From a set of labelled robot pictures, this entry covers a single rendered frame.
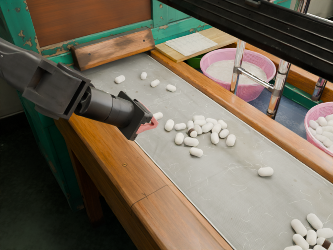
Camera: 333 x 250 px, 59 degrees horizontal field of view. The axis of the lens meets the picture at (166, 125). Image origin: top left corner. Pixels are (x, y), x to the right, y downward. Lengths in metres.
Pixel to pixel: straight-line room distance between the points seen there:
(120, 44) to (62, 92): 0.61
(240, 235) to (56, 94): 0.44
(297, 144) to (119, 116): 0.47
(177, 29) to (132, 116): 0.73
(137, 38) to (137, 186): 0.60
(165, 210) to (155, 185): 0.07
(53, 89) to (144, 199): 0.30
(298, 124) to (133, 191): 0.60
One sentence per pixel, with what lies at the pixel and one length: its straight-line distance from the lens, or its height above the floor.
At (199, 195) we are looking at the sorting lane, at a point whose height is 0.74.
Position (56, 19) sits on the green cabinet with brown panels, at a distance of 1.03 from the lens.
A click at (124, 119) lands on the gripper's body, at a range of 0.58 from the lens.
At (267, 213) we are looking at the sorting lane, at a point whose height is 0.74.
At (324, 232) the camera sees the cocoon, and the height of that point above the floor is 0.76.
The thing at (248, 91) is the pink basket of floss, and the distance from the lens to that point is 1.04.
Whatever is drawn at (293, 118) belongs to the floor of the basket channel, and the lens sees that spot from 1.07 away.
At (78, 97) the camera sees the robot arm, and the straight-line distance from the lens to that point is 0.53.
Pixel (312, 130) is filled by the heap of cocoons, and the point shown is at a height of 0.74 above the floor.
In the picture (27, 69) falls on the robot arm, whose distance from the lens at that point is 0.51.
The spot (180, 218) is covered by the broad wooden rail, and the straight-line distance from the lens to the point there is 0.62.
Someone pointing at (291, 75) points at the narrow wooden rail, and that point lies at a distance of 1.16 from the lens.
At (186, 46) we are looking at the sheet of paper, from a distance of 1.19.
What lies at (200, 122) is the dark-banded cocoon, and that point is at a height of 0.76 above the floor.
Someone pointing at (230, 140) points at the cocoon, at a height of 0.76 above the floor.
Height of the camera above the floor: 1.29
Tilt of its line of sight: 40 degrees down
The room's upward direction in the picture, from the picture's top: straight up
